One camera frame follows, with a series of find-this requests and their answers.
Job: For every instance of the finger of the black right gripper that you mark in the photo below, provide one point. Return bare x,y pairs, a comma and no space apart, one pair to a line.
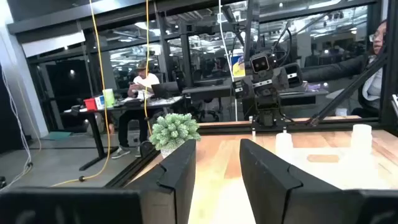
293,74
241,88

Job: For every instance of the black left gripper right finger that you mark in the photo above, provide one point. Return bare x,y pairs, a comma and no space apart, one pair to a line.
267,193

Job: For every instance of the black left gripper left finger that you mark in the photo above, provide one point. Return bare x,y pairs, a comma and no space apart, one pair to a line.
174,186

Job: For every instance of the white pill bottle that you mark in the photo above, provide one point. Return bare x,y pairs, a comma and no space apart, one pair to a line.
284,144
361,138

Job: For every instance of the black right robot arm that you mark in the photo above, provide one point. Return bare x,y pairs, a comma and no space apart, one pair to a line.
267,109

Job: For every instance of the clear plastic basket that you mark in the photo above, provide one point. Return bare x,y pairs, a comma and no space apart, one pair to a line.
342,174

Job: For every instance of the yellow and blue poster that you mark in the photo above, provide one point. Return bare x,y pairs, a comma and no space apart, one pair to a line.
238,66

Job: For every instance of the dark grey office desk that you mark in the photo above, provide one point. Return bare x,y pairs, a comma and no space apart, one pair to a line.
211,91

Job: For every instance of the person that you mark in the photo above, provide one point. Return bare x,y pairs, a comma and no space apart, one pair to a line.
335,70
146,81

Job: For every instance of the green artificial plant white pot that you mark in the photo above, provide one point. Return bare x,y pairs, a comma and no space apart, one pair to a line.
174,130

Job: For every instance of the black laptop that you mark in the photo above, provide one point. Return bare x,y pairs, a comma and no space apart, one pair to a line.
164,90

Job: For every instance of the black office desk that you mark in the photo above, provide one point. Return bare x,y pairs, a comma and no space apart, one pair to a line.
96,137

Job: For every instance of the green plastic container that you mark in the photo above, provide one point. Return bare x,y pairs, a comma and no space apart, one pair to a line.
109,98

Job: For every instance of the white and blue box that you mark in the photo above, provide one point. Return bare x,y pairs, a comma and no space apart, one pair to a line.
99,102

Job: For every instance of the red box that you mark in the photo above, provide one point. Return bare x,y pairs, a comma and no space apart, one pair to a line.
90,104

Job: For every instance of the teal floor mat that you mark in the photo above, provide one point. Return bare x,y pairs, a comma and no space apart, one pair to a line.
59,135

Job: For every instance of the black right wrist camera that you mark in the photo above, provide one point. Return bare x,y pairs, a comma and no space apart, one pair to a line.
260,63

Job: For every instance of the white wall panel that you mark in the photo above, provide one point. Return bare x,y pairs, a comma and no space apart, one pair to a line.
53,43

